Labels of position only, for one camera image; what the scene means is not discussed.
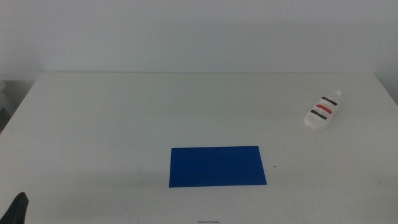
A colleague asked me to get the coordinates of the white sandal with striped straps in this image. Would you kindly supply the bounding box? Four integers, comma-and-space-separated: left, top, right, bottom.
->
303, 90, 342, 131

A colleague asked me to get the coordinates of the blue rectangular mat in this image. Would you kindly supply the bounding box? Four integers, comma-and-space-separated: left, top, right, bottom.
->
169, 146, 267, 189

